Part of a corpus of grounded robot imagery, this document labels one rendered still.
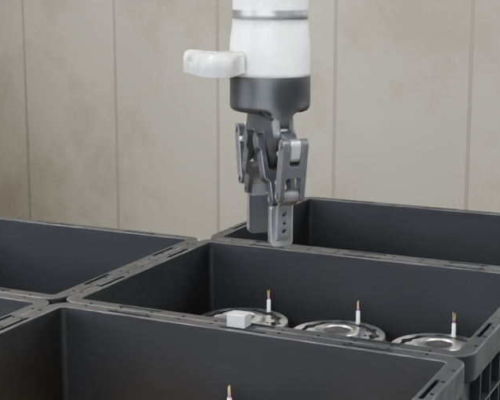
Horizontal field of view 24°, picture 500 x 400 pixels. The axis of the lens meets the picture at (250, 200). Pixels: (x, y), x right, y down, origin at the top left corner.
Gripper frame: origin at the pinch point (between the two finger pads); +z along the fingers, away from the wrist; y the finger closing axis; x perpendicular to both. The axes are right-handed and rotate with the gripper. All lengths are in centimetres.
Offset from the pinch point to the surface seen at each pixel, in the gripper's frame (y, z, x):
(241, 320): -8.9, 6.5, 5.8
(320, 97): 194, 10, -86
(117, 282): 10.5, 7.4, 12.4
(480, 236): 29, 10, -40
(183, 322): -5.4, 7.3, 10.1
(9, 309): 7.8, 8.4, 23.7
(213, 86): 224, 9, -65
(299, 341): -13.6, 7.3, 2.2
